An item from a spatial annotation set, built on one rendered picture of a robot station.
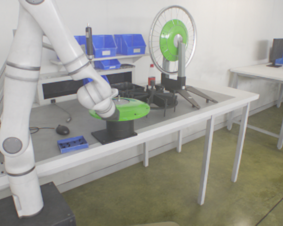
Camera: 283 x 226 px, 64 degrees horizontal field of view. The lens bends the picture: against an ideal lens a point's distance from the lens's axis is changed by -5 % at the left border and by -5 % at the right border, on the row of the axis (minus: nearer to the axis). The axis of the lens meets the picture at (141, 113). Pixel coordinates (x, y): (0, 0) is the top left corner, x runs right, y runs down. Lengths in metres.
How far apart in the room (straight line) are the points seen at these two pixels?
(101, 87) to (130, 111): 0.42
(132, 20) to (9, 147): 1.78
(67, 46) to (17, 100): 0.20
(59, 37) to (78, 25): 1.37
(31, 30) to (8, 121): 0.26
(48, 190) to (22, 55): 0.55
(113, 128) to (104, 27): 1.16
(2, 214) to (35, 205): 0.13
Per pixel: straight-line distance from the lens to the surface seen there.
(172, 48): 1.80
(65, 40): 0.68
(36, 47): 0.72
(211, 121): 1.82
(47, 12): 0.67
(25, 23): 0.74
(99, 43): 2.10
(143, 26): 2.37
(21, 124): 0.74
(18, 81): 0.70
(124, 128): 1.18
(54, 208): 0.94
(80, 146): 1.14
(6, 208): 1.00
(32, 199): 0.89
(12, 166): 0.83
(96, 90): 0.71
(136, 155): 2.69
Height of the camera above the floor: 1.45
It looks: 20 degrees down
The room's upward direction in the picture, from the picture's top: straight up
